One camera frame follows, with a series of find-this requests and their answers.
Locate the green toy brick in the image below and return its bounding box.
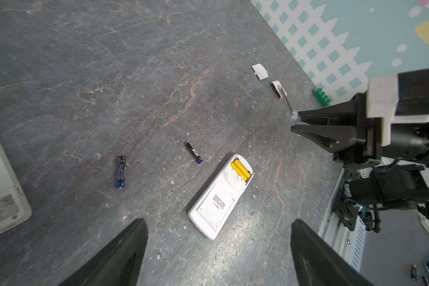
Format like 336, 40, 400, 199
312, 88, 332, 108

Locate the white battery cover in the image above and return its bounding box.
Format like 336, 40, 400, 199
271, 81, 287, 99
251, 63, 269, 81

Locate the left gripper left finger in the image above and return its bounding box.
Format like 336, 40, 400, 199
61, 219, 148, 286

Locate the yellow battery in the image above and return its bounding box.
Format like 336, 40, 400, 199
231, 162, 249, 182
234, 159, 251, 181

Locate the black AAA battery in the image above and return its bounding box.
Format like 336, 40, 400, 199
185, 143, 203, 164
116, 156, 126, 188

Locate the lower yellow battery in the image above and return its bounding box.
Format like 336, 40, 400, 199
231, 162, 249, 182

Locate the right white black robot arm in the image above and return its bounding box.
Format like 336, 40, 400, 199
290, 93, 429, 232

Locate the white air conditioner remote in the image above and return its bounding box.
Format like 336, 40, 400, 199
188, 154, 255, 240

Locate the white remote with green buttons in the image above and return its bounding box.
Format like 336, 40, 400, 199
0, 143, 32, 234

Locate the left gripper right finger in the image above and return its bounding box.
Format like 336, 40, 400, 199
290, 219, 371, 286

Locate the upper yellow battery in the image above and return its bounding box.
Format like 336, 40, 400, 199
234, 159, 251, 181

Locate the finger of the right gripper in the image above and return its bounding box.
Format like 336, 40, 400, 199
291, 125, 358, 153
298, 100, 358, 125

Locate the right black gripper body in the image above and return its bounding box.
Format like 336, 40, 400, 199
331, 93, 381, 168

